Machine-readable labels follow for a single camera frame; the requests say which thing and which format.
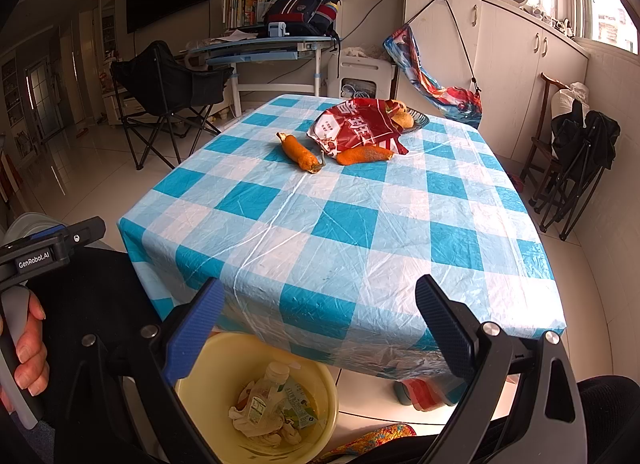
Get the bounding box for crumpled red snack bag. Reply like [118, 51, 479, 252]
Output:
[306, 98, 410, 157]

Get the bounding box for green drink carton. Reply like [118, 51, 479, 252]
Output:
[281, 379, 319, 431]

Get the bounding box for colourful printed cloth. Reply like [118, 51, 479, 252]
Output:
[382, 24, 485, 122]

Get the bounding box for pale green seat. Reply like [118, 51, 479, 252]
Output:
[0, 211, 68, 252]

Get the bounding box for row of books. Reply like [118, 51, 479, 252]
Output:
[220, 0, 273, 29]

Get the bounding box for yellow plastic bin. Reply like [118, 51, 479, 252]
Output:
[174, 331, 340, 462]

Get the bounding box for beige cloth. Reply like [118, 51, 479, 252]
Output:
[342, 46, 383, 62]

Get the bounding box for white cabinet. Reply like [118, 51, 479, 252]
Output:
[395, 0, 591, 159]

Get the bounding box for black elastic cord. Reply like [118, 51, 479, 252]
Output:
[405, 0, 482, 94]

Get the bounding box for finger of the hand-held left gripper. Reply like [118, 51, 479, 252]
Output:
[64, 216, 107, 259]

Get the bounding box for person's left hand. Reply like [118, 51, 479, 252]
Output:
[14, 293, 49, 397]

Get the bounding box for white bag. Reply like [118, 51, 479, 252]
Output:
[551, 82, 593, 145]

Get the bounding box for red striped bag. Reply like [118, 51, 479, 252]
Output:
[394, 376, 468, 412]

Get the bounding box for white plastic stool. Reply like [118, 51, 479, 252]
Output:
[327, 56, 396, 100]

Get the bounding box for orange carrots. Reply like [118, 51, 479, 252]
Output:
[336, 145, 396, 166]

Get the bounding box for ribbed glass plate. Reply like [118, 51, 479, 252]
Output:
[400, 106, 431, 133]

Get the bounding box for glass top desk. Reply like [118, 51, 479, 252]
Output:
[187, 34, 341, 117]

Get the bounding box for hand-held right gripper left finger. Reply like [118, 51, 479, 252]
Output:
[80, 278, 226, 464]

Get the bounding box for person's black trousers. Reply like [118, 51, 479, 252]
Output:
[0, 246, 640, 464]

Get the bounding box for black folded camping chair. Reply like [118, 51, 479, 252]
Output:
[530, 98, 622, 242]

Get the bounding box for large clear plastic bottle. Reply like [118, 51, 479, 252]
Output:
[244, 363, 292, 427]

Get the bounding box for black open camping chair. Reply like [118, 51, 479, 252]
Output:
[110, 40, 236, 172]

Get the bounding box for orange carrot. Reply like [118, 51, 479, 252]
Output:
[276, 132, 326, 175]

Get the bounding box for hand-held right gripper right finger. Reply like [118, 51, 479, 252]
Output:
[415, 274, 590, 464]

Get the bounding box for dark striped backpack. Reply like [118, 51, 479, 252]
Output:
[264, 0, 343, 38]

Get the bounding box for dark wooden chair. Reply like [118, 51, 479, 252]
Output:
[520, 72, 571, 209]

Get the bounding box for blue white checked tablecloth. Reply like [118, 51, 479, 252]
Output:
[117, 94, 568, 382]

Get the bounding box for colourful patterned cushion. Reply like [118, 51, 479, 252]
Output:
[320, 423, 418, 460]

